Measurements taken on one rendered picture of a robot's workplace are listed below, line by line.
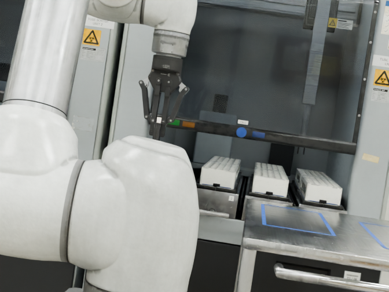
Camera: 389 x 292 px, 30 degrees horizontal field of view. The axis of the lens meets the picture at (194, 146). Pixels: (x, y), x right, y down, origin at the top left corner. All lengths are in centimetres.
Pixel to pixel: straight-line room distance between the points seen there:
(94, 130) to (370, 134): 81
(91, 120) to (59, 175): 115
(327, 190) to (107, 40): 78
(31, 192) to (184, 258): 24
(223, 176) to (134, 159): 108
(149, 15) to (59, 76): 70
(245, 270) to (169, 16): 73
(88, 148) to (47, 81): 109
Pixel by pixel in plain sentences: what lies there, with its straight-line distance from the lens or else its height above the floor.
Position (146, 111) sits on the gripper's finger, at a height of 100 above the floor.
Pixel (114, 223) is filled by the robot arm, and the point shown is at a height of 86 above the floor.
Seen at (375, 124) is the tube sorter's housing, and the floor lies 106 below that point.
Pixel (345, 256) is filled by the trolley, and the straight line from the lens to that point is 129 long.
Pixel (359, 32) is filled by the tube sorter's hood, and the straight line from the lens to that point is 215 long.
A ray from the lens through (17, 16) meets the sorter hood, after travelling 226.
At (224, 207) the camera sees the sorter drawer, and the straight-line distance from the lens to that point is 206.
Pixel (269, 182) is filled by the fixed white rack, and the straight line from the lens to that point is 209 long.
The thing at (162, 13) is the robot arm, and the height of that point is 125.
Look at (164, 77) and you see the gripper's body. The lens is 181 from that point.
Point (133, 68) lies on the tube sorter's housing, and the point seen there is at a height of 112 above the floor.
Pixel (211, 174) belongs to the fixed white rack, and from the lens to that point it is 209.
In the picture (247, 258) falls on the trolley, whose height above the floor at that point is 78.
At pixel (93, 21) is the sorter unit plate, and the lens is 220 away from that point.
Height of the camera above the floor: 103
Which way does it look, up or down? 3 degrees down
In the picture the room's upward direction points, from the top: 8 degrees clockwise
